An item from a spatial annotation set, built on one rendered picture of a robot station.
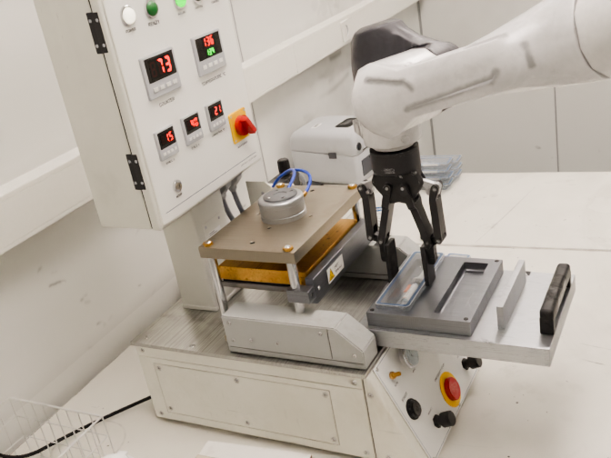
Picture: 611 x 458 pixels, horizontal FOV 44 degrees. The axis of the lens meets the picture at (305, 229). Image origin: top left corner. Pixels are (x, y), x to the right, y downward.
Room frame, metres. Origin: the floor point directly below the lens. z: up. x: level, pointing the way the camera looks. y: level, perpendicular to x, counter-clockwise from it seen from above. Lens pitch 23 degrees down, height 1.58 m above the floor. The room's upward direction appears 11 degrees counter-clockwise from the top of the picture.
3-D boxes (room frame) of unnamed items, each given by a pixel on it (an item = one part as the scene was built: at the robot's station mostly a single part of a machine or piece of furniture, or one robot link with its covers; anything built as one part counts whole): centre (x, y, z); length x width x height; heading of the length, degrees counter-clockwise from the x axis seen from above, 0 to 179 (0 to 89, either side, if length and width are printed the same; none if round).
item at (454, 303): (1.06, -0.19, 0.98); 0.20 x 0.17 x 0.03; 149
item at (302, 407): (1.21, 0.02, 0.84); 0.53 x 0.37 x 0.17; 59
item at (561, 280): (0.96, -0.35, 0.99); 0.15 x 0.02 x 0.04; 149
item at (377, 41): (1.05, -0.19, 1.35); 0.18 x 0.10 x 0.13; 38
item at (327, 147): (2.24, -0.15, 0.88); 0.25 x 0.20 x 0.17; 55
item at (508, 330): (1.04, -0.23, 0.97); 0.30 x 0.22 x 0.08; 59
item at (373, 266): (1.27, -0.11, 0.96); 0.26 x 0.05 x 0.07; 59
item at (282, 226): (1.23, 0.05, 1.08); 0.31 x 0.24 x 0.13; 149
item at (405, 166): (1.08, -0.16, 1.19); 0.08 x 0.08 x 0.09
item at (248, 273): (1.20, 0.03, 1.07); 0.22 x 0.17 x 0.10; 149
